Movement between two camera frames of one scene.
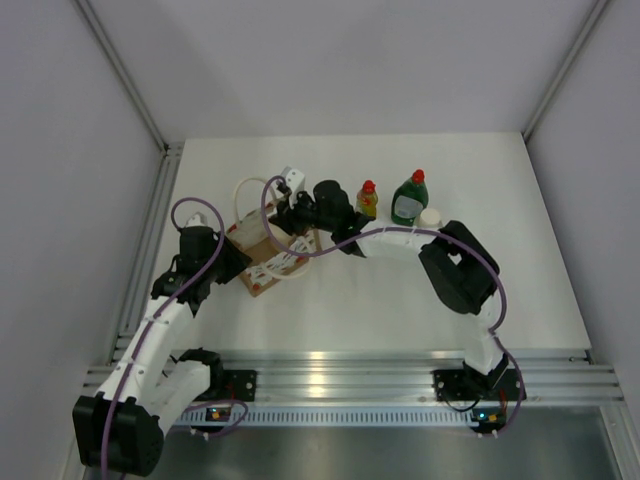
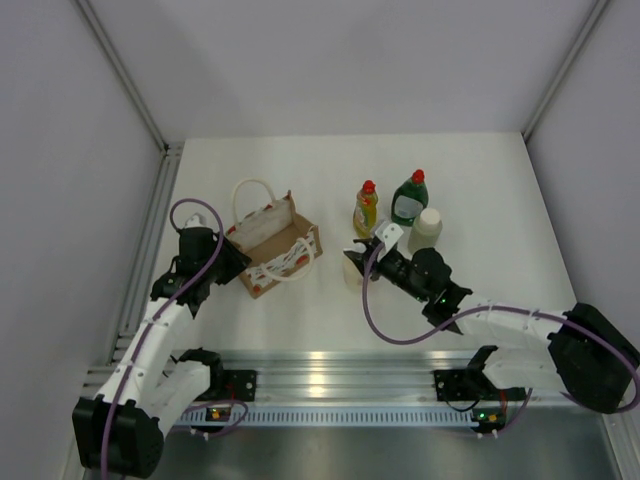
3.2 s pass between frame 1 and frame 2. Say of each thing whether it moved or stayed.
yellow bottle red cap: stayed
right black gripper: moved
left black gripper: stayed
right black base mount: stayed
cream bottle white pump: moved
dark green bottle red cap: stayed
